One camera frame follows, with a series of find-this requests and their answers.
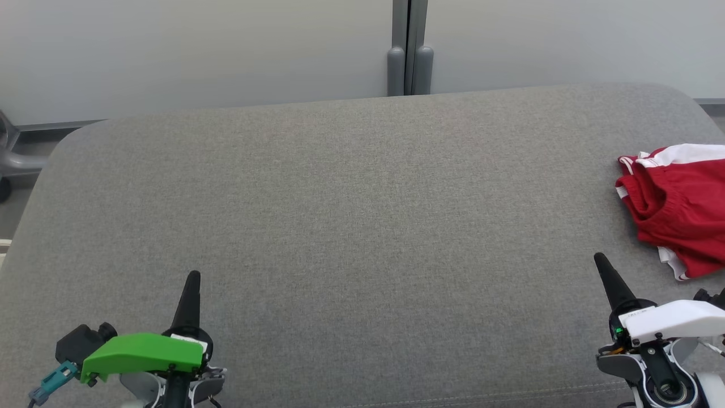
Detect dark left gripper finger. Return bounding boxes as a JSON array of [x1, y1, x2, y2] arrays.
[[172, 271, 195, 333], [190, 271, 202, 333]]

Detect grey fabric sofa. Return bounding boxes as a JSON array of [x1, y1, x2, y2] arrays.
[[0, 82, 725, 408]]

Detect red shorts with white stripe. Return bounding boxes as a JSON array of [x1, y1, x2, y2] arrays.
[[616, 161, 725, 281]]

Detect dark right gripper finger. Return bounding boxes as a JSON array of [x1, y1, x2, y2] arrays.
[[599, 253, 639, 307], [594, 253, 626, 311]]

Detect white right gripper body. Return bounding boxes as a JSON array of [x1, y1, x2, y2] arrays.
[[609, 299, 725, 346]]

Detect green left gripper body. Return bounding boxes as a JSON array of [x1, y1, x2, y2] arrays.
[[80, 326, 215, 386]]

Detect grey wheeled chair base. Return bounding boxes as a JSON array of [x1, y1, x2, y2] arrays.
[[0, 109, 49, 203]]

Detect grey wall partition post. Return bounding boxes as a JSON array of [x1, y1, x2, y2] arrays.
[[387, 0, 435, 97]]

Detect black left cable teal plug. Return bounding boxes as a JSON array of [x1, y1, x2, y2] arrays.
[[28, 360, 80, 406]]

